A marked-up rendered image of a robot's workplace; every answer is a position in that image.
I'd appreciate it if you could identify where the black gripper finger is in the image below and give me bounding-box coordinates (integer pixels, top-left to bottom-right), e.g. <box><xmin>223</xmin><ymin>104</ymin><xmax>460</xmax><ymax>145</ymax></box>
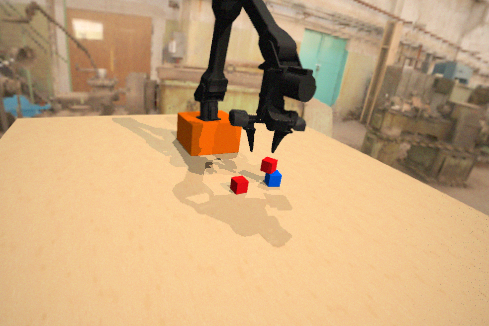
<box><xmin>271</xmin><ymin>130</ymin><xmax>293</xmax><ymax>153</ymax></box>
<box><xmin>242</xmin><ymin>127</ymin><xmax>256</xmax><ymax>152</ymax></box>

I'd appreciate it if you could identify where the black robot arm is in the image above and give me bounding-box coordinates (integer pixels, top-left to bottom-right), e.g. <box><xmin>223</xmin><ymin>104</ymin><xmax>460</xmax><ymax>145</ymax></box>
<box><xmin>194</xmin><ymin>0</ymin><xmax>316</xmax><ymax>132</ymax></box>

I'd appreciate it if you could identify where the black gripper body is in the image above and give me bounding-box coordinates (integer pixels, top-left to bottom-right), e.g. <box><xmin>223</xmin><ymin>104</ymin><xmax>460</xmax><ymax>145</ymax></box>
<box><xmin>228</xmin><ymin>91</ymin><xmax>306</xmax><ymax>131</ymax></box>

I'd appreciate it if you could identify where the blue cube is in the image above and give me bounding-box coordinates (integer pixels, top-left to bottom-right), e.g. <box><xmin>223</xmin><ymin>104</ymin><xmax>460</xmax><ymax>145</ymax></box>
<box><xmin>264</xmin><ymin>170</ymin><xmax>282</xmax><ymax>187</ymax></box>

